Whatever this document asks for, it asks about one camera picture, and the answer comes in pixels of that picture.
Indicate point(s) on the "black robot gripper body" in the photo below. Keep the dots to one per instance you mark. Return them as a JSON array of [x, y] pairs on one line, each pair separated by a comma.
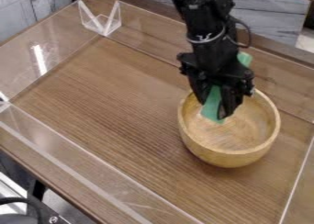
[[214, 59]]

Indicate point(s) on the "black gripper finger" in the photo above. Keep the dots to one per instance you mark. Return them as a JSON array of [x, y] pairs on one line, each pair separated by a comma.
[[201, 86], [231, 99]]

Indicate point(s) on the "green rectangular block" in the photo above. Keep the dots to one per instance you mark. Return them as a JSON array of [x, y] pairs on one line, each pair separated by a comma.
[[211, 106]]

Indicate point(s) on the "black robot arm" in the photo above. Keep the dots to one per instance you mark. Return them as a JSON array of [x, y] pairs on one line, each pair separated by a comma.
[[209, 21]]

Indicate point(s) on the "light wooden bowl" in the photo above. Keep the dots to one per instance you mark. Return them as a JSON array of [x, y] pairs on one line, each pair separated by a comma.
[[238, 141]]

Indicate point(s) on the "black metal table leg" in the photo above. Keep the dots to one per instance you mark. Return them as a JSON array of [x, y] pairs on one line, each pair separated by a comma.
[[38, 190]]

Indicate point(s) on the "clear acrylic tray wall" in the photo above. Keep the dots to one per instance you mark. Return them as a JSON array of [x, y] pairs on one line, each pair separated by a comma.
[[90, 124]]

